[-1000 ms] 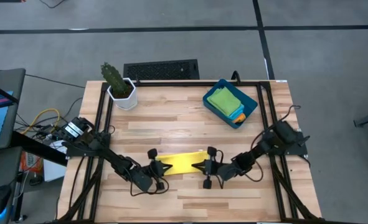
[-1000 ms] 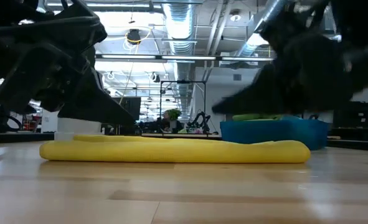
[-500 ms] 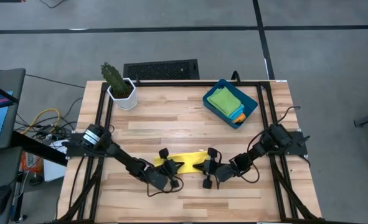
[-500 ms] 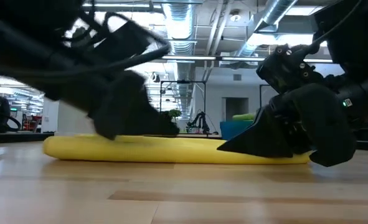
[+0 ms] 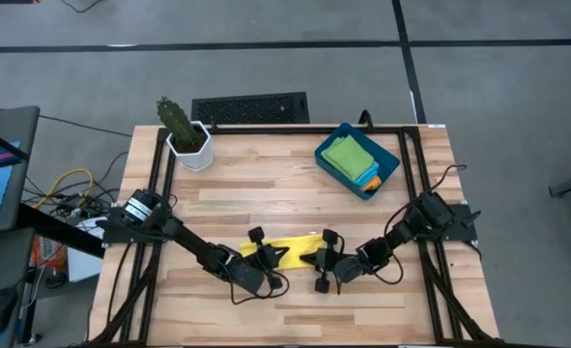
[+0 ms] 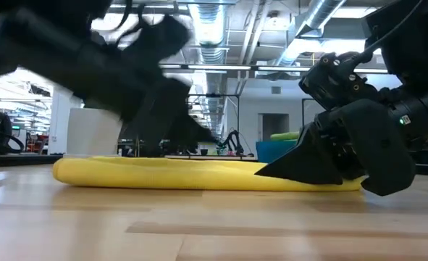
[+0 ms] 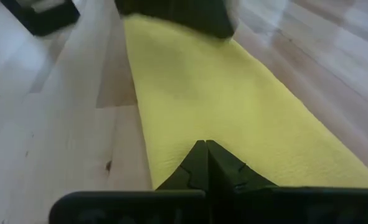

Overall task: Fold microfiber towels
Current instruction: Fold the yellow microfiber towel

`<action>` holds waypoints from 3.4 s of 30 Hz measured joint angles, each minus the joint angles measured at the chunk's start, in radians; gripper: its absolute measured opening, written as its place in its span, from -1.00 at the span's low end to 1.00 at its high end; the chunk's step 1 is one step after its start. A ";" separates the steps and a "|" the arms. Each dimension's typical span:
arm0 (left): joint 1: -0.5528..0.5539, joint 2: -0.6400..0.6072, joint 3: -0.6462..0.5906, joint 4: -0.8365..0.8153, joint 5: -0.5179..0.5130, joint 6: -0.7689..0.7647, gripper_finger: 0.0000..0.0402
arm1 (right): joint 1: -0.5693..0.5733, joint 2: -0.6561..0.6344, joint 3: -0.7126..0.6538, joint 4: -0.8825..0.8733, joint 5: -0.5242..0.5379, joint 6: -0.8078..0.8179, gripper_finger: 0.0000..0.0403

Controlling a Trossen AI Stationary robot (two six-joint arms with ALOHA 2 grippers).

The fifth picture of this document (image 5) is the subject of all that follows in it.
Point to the black floor vent grille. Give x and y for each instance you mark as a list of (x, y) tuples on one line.
[(251, 108)]

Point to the green cactus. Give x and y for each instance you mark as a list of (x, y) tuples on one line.
[(176, 121)]

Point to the orange bag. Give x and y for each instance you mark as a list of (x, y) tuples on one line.
[(48, 251)]

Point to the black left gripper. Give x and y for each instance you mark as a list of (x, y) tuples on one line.
[(263, 258)]

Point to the green microfiber towel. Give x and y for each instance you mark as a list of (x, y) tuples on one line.
[(348, 155)]

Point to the grey computer monitor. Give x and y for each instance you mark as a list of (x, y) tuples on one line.
[(0, 169)]

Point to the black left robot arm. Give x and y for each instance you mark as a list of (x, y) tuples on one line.
[(193, 244)]

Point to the yellow microfiber towel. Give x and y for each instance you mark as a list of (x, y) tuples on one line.
[(297, 246)]

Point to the white plant pot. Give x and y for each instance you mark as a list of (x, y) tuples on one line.
[(195, 157)]

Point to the black aluminium table frame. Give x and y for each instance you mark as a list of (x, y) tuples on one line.
[(290, 130)]

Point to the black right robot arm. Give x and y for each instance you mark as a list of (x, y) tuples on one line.
[(410, 224)]

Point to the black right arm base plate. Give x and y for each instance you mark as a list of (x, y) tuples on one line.
[(464, 222)]

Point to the white paper sheet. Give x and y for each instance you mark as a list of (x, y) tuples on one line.
[(84, 261)]

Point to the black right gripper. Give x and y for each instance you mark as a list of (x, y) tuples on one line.
[(335, 263)]

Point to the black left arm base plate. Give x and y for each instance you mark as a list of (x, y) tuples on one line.
[(121, 234)]

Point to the dark grey desk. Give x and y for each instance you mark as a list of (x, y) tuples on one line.
[(5, 261)]

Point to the orange microfiber towel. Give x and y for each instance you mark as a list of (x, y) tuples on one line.
[(373, 183)]

